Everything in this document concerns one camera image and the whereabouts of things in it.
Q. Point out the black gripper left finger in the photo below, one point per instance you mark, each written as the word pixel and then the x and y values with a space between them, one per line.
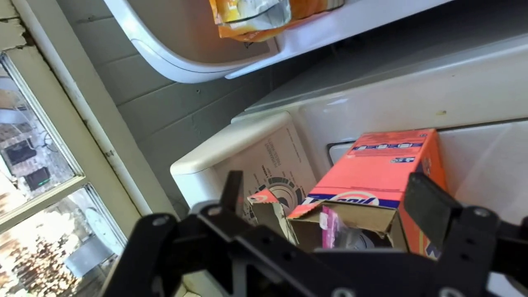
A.
pixel 241 260

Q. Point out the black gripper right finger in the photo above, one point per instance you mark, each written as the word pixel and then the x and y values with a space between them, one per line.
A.
pixel 474 242

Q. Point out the orange Tide detergent box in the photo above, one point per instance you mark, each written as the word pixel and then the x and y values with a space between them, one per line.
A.
pixel 366 189

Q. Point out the yellow fabric softener box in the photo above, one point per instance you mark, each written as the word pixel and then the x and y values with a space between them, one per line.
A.
pixel 261 21

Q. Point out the white washing machine left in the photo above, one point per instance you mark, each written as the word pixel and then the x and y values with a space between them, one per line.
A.
pixel 459 120

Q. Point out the pink plastic bag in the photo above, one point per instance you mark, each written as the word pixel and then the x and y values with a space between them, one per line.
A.
pixel 335 235

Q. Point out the white window frame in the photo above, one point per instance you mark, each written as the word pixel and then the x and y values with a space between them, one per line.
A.
pixel 65 217

